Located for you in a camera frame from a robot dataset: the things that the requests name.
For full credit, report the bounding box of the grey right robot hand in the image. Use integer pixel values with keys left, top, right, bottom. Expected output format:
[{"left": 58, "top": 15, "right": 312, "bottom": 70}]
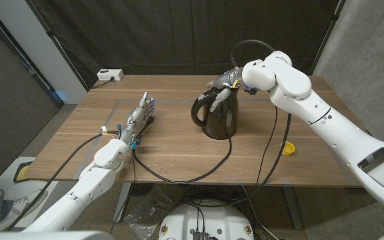
[{"left": 206, "top": 66, "right": 246, "bottom": 113}]

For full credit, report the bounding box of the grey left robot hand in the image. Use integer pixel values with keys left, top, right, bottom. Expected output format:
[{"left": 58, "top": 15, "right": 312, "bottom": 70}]
[{"left": 118, "top": 91, "right": 156, "bottom": 146}]

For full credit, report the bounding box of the black electric kettle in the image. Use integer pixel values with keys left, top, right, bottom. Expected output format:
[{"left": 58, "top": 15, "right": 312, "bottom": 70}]
[{"left": 191, "top": 87, "right": 240, "bottom": 140}]

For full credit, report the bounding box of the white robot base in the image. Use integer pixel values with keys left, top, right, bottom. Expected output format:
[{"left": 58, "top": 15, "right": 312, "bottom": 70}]
[{"left": 158, "top": 199, "right": 255, "bottom": 240}]

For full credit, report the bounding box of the white power strip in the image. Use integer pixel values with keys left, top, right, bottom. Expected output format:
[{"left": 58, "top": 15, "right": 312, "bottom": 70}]
[{"left": 96, "top": 69, "right": 125, "bottom": 82}]

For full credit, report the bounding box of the black backdrop curtain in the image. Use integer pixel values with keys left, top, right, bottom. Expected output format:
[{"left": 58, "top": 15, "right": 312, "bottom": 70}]
[{"left": 25, "top": 0, "right": 341, "bottom": 89}]

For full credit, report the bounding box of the grey table leg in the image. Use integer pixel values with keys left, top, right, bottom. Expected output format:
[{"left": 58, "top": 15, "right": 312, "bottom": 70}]
[
  {"left": 281, "top": 186, "right": 303, "bottom": 230},
  {"left": 113, "top": 182, "right": 133, "bottom": 223}
]

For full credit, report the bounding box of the clear plastic bag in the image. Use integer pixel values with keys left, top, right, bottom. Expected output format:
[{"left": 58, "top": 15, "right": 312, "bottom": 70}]
[{"left": 125, "top": 185, "right": 176, "bottom": 239}]

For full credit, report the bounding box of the yellow plastic cap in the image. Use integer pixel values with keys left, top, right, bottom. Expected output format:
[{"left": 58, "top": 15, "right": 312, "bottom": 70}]
[{"left": 281, "top": 141, "right": 296, "bottom": 157}]

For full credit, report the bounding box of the white platform with yellow pad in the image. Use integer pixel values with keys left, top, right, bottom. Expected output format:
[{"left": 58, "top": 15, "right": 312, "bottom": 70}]
[{"left": 0, "top": 156, "right": 59, "bottom": 231}]

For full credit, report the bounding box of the white sneaker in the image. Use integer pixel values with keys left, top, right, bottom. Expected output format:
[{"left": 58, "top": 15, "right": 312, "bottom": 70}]
[{"left": 0, "top": 189, "right": 49, "bottom": 233}]

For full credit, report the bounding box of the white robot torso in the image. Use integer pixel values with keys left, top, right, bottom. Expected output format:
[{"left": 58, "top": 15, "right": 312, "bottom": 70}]
[{"left": 0, "top": 231, "right": 113, "bottom": 240}]

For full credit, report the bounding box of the black power strip cord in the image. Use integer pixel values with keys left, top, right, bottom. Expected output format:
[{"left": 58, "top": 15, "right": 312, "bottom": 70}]
[{"left": 91, "top": 77, "right": 115, "bottom": 89}]

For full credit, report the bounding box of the thin black left wrist cable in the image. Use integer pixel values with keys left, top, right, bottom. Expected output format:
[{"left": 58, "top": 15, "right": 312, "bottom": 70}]
[{"left": 110, "top": 149, "right": 138, "bottom": 234}]

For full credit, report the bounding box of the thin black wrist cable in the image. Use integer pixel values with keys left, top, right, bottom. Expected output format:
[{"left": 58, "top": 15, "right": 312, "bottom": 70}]
[
  {"left": 110, "top": 149, "right": 138, "bottom": 234},
  {"left": 255, "top": 105, "right": 279, "bottom": 187}
]

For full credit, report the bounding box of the black kettle power cable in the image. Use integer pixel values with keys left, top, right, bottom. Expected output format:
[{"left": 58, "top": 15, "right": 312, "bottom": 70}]
[{"left": 132, "top": 128, "right": 233, "bottom": 185}]

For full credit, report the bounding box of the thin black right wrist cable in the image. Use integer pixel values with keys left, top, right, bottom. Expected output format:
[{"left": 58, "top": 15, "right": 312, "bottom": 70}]
[{"left": 255, "top": 105, "right": 279, "bottom": 187}]

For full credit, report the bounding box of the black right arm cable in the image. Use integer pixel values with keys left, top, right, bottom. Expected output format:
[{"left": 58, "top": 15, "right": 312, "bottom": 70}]
[{"left": 191, "top": 39, "right": 293, "bottom": 208}]

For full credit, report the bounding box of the black backdrop frame pole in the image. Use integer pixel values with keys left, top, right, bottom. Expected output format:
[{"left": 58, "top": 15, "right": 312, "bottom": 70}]
[
  {"left": 25, "top": 0, "right": 90, "bottom": 91},
  {"left": 309, "top": 0, "right": 347, "bottom": 76}
]

